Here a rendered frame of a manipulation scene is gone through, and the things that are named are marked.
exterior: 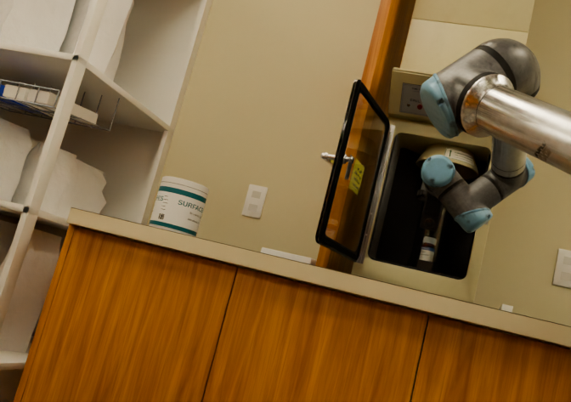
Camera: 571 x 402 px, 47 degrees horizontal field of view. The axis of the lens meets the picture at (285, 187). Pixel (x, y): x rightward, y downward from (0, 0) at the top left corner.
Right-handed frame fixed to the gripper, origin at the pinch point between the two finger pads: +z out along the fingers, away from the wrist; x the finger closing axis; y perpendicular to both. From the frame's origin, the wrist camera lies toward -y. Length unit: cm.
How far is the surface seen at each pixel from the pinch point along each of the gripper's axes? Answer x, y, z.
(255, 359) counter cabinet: 30, -50, -39
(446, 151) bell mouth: 0.5, 13.2, -7.2
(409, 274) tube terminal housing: 2.8, -21.8, -11.0
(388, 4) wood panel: 23, 49, -17
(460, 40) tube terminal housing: 3.0, 44.9, -8.2
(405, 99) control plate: 13.4, 23.5, -15.3
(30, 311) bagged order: 112, -59, -7
